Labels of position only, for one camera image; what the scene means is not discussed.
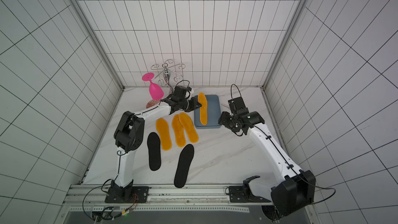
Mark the chrome glass holder stand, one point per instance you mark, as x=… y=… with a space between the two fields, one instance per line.
x=167 y=73

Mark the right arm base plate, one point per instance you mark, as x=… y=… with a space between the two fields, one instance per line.
x=241 y=194

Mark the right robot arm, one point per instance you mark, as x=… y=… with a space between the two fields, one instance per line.
x=289 y=188

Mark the black insole left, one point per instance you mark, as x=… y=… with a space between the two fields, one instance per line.
x=154 y=151

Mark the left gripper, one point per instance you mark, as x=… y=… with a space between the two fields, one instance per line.
x=195 y=103

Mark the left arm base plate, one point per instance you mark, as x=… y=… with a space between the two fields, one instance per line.
x=130 y=195

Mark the black insole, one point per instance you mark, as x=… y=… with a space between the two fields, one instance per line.
x=154 y=151
x=184 y=163

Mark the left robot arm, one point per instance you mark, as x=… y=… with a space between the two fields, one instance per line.
x=129 y=133

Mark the blue grey storage box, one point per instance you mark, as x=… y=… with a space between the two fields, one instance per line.
x=213 y=113

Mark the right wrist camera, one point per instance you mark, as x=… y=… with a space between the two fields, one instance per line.
x=237 y=106

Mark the yellow insole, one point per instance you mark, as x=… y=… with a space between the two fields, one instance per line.
x=162 y=127
x=203 y=109
x=178 y=131

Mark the black insole right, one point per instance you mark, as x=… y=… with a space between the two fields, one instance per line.
x=184 y=163

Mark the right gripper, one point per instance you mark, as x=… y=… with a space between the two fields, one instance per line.
x=228 y=121

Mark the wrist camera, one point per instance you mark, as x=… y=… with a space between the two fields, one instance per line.
x=185 y=92
x=237 y=106

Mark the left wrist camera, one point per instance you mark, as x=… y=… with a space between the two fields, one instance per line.
x=185 y=92

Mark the pink plastic goblet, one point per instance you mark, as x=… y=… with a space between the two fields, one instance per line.
x=155 y=90

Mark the yellow insole overlapping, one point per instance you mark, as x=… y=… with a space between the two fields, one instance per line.
x=189 y=128

